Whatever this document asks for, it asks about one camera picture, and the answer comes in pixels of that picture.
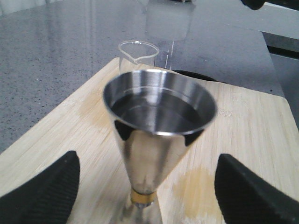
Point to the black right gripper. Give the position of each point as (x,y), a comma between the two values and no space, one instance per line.
(253,4)

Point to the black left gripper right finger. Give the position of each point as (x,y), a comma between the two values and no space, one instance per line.
(246,198)

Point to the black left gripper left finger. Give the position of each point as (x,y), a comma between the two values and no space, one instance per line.
(48,198)

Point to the steel double jigger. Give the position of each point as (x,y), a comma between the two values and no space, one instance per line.
(156,116)

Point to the small glass beaker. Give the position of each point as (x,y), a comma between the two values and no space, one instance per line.
(136,55)

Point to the bamboo cutting board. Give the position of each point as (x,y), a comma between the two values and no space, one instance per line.
(257,128)

